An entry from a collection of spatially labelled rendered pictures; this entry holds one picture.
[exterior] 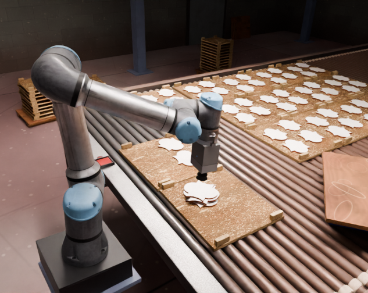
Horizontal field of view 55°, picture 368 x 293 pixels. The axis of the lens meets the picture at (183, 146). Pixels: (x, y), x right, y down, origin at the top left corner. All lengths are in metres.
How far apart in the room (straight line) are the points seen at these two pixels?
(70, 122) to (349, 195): 1.06
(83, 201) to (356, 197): 1.01
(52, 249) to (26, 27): 5.49
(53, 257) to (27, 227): 1.71
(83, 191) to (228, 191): 0.67
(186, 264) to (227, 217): 0.28
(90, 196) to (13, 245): 1.78
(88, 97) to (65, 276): 0.56
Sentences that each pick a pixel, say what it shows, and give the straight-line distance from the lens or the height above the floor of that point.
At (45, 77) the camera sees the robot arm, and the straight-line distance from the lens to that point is 0.98.
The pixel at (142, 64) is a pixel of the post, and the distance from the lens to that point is 6.09.
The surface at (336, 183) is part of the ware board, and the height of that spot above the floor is 1.04.
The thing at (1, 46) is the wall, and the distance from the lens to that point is 6.52.
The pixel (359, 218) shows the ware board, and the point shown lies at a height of 1.04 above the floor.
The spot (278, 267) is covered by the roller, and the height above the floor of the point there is 0.91.
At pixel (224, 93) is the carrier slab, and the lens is 2.61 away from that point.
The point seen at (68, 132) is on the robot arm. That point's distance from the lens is 1.15.
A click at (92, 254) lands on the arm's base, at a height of 1.00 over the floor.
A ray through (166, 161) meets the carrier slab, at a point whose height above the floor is 0.94.
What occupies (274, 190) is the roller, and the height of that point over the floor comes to 0.92.
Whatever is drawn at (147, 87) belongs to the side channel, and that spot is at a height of 0.94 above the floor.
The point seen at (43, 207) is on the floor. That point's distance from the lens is 3.12.
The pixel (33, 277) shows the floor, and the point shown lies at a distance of 2.60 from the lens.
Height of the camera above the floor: 1.86
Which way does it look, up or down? 29 degrees down
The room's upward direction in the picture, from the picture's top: 1 degrees clockwise
